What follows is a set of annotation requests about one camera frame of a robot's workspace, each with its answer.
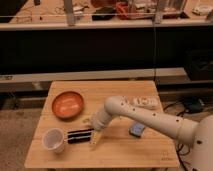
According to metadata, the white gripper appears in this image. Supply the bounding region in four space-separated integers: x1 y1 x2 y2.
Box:
82 110 112 146

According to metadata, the white ceramic cup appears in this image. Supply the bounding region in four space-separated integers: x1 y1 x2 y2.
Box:
42 128 65 153

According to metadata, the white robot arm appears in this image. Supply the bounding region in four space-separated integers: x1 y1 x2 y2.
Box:
90 96 213 171

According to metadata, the orange ceramic bowl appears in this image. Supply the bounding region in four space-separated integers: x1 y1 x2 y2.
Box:
52 91 84 119

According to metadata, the wooden table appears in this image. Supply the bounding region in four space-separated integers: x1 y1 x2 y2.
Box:
25 81 179 169

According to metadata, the blue sponge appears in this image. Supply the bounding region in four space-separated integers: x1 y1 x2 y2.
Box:
129 123 146 138

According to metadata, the black box on shelf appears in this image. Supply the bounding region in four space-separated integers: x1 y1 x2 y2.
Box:
184 50 213 80

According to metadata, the black cable on floor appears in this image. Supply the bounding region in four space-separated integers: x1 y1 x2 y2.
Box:
162 99 213 171

